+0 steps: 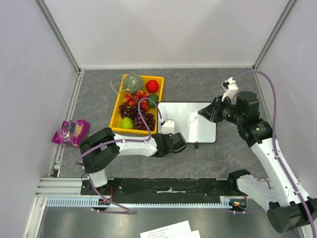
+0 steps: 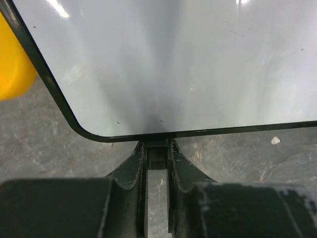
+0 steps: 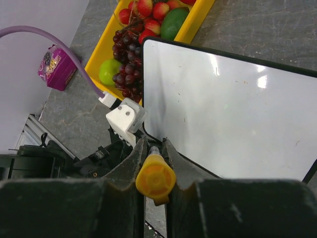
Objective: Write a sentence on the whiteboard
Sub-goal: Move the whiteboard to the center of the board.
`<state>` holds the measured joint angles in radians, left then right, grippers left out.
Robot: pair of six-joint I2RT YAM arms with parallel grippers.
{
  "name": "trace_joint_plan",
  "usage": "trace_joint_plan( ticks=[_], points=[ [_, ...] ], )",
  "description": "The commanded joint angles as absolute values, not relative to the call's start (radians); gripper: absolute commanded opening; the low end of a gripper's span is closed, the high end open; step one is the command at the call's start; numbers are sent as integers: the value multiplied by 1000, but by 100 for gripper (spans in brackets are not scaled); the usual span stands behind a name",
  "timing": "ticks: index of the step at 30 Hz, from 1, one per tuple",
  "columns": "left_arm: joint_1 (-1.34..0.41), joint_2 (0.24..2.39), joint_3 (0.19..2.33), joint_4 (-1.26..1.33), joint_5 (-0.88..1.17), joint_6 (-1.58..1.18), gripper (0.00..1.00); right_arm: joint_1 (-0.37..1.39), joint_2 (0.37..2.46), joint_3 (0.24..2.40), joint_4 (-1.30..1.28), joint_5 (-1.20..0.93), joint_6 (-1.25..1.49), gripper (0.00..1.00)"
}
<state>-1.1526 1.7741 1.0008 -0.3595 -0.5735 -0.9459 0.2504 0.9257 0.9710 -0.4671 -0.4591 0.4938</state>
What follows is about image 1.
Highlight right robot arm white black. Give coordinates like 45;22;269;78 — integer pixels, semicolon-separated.
198;91;317;233

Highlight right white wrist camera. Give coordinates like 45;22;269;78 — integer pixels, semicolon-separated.
221;77;239;102

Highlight purple snack bag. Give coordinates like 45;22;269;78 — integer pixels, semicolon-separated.
52;119;90;147

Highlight white paper sheets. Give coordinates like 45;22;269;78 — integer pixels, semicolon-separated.
140;221;201;238

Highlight red apple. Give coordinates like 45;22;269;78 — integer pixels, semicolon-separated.
146;80;159;93

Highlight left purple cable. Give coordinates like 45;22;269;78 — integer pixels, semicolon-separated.
75;97;164;214

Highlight white slotted cable duct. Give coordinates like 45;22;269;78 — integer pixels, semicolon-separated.
47;197;232;209

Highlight red strawberries bunch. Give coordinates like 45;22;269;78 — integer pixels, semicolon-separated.
124;90;149;112

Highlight green mango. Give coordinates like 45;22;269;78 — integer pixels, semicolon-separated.
147;94;159;108

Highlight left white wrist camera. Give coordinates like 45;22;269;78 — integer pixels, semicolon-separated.
159;119;175;134

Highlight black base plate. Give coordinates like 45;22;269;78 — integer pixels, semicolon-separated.
80;177;248;204

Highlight dark red grapes bunch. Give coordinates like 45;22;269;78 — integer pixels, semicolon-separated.
119;103;156;131

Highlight green netted melon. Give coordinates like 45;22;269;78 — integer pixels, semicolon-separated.
123;74;144;94

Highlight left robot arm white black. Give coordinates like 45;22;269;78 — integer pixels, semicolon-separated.
79;127;187;195

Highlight green pear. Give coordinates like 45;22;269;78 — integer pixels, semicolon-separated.
118;117;134;129

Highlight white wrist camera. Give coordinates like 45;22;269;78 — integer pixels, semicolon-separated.
159;119;175;134
221;77;239;102

